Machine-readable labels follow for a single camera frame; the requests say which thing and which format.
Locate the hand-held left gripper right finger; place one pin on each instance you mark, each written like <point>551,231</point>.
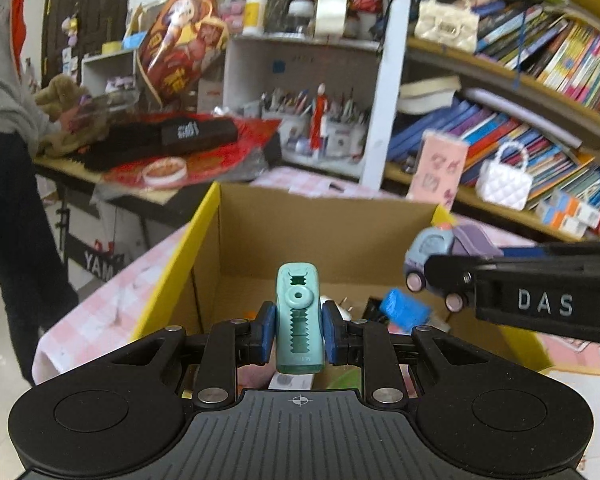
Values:
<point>330,335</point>

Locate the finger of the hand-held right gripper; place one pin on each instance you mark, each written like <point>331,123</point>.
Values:
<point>450,270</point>

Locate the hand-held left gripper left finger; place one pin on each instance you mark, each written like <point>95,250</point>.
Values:
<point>266,332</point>

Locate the white power adapter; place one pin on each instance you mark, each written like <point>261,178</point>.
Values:
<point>341,311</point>

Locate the purple toy truck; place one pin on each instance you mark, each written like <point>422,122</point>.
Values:
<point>445,242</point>

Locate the mint green plastic device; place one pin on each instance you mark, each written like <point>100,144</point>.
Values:
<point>300,330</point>

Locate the pink plush pig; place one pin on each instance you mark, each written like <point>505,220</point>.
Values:
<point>255,377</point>

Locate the green frog toy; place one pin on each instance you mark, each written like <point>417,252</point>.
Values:
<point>345,381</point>

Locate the blue packet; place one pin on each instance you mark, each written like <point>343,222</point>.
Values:
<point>405,310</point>

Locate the yellow cardboard box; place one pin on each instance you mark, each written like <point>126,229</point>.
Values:
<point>280,230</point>

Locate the orange and blue box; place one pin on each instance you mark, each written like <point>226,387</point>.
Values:
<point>577,207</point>
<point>555,220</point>

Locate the pink cartoon cylinder container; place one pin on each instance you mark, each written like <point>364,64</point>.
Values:
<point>437,170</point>

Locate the row of colourful books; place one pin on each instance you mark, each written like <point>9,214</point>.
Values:
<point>545,160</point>

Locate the pink checkered tablecloth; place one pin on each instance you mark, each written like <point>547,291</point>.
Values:
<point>105,285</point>

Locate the white rolled paper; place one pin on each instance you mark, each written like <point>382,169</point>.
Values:
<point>520,110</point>

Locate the cream hardcover book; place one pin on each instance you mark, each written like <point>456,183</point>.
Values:
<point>427,95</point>

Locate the red and white tape roll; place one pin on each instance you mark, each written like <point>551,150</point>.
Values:
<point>164,170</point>

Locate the black keyboard stand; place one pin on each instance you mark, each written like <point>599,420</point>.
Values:
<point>80,255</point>

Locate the red bottle figure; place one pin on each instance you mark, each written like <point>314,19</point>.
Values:
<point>317,115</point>

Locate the white pen holder with pens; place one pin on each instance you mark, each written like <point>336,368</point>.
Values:
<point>290,130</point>

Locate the wooden bookshelf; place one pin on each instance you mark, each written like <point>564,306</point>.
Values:
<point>480,62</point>

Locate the black keyboard bag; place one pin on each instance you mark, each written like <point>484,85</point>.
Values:
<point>145,140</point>

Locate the row of thin books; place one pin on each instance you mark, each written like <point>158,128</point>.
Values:
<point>570,55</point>

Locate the cream quilted handbag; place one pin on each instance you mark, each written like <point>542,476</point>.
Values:
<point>445,22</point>

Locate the white cubby shelf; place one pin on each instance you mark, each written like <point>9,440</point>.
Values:
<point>305,60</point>

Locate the clear plastic bag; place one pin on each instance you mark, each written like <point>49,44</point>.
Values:
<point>110,107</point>

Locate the white tape rolls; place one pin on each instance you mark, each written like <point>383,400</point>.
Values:
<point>331,5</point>

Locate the red snack bag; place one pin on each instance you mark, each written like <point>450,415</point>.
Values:
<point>185,45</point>

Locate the brown plush bear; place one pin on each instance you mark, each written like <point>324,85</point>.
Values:
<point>60,95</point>

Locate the white jar yellow label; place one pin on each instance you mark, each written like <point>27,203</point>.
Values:
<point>255,12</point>

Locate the dark wooden door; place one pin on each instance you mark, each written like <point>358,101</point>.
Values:
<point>85,0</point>

